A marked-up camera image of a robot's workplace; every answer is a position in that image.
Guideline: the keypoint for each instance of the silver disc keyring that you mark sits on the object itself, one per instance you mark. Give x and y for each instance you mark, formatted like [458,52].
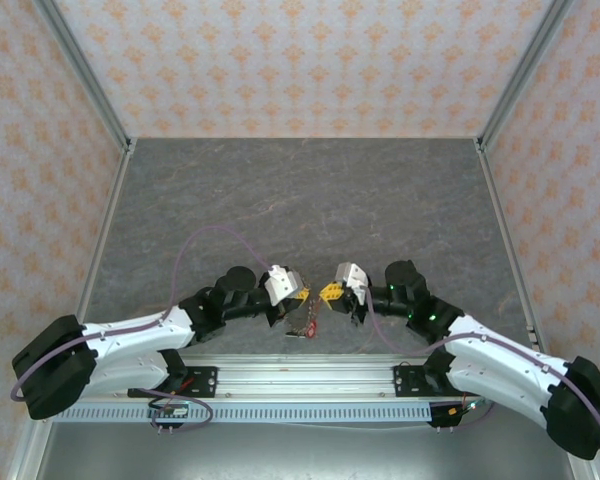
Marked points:
[311,312]

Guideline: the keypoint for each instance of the red key tag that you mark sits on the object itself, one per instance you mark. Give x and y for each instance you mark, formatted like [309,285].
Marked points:
[311,330]

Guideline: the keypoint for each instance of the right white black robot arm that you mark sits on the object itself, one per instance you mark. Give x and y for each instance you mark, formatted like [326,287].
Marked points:
[500,360]

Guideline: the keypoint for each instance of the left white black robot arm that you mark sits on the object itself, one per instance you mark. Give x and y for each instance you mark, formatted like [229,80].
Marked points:
[130,340]

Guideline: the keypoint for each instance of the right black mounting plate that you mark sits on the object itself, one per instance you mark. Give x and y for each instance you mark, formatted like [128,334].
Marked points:
[405,382]

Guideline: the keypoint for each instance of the black mounting plate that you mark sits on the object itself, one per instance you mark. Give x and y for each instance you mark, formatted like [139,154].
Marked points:
[405,382]
[205,382]

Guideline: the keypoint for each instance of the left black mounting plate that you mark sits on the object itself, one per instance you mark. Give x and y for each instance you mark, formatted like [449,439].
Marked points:
[205,382]

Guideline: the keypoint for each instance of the right controller circuit board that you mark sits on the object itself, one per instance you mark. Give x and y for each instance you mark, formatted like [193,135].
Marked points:
[467,406]

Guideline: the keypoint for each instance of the controller circuit board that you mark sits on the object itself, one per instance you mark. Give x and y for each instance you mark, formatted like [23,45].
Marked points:
[172,411]
[467,406]

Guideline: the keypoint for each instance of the left controller circuit board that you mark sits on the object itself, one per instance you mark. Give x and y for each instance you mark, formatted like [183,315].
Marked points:
[172,411]

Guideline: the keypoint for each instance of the grey metal lower panel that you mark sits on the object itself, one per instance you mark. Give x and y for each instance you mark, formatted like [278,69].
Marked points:
[305,455]

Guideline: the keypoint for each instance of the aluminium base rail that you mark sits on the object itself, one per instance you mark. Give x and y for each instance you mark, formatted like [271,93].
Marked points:
[305,372]

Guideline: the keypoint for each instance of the aluminium table edge rail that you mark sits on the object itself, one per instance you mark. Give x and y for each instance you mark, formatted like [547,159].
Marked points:
[100,250]
[502,225]

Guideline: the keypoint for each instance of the aluminium frame post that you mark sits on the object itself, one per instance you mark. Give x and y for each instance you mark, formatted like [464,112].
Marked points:
[89,80]
[517,80]

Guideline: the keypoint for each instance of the aluminium frame leg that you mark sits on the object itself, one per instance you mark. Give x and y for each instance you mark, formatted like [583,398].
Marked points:
[25,455]
[586,474]

